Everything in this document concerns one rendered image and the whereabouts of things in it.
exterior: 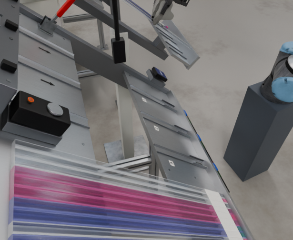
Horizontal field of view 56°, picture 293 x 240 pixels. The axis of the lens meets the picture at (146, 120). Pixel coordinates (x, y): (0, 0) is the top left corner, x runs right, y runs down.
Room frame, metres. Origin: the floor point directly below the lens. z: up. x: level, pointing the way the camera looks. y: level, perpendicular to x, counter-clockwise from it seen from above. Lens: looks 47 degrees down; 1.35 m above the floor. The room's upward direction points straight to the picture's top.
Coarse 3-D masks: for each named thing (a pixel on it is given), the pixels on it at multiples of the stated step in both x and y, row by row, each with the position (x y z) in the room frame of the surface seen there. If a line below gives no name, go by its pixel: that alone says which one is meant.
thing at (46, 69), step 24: (24, 24) 0.56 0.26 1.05; (24, 48) 0.47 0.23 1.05; (48, 48) 0.52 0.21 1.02; (24, 72) 0.39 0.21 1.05; (48, 72) 0.43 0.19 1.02; (72, 72) 0.48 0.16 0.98; (48, 96) 0.36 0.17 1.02; (72, 96) 0.40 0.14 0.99; (0, 120) 0.25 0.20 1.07; (72, 120) 0.33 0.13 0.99; (0, 144) 0.22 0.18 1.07; (48, 144) 0.25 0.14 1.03; (72, 144) 0.27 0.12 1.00; (0, 168) 0.18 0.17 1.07; (0, 192) 0.15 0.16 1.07; (0, 216) 0.12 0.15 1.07
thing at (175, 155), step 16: (128, 80) 0.62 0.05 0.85; (144, 96) 0.59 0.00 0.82; (160, 96) 0.66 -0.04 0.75; (144, 112) 0.50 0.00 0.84; (160, 112) 0.56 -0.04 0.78; (144, 128) 0.44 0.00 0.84; (160, 128) 0.47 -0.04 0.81; (176, 128) 0.52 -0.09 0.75; (160, 144) 0.40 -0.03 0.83; (176, 144) 0.44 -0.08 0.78; (160, 160) 0.35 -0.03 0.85; (176, 160) 0.38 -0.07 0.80; (192, 160) 0.41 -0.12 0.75; (176, 176) 0.32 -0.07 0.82; (192, 176) 0.35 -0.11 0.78; (208, 176) 0.38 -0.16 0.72
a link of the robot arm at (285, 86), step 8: (280, 64) 0.84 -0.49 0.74; (288, 64) 0.77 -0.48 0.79; (280, 72) 0.78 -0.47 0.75; (288, 72) 0.75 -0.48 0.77; (280, 80) 0.74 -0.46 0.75; (288, 80) 0.73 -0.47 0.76; (272, 88) 0.75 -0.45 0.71; (280, 88) 0.74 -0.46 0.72; (288, 88) 0.72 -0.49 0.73; (280, 96) 0.73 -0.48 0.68; (288, 96) 0.72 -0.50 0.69
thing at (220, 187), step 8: (168, 96) 0.69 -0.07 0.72; (176, 104) 0.64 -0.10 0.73; (176, 112) 0.62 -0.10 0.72; (184, 112) 0.61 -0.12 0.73; (184, 120) 0.57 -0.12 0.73; (184, 128) 0.55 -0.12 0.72; (192, 128) 0.54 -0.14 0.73; (192, 136) 0.51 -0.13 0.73; (192, 144) 0.49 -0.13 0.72; (200, 144) 0.48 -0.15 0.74; (200, 152) 0.46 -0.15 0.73; (208, 160) 0.43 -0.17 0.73; (208, 168) 0.41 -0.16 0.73; (216, 176) 0.38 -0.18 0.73; (216, 184) 0.36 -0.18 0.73; (224, 192) 0.33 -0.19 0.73; (232, 200) 0.31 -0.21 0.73; (232, 208) 0.29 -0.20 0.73; (240, 216) 0.27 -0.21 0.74; (240, 224) 0.25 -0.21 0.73; (248, 232) 0.23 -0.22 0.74
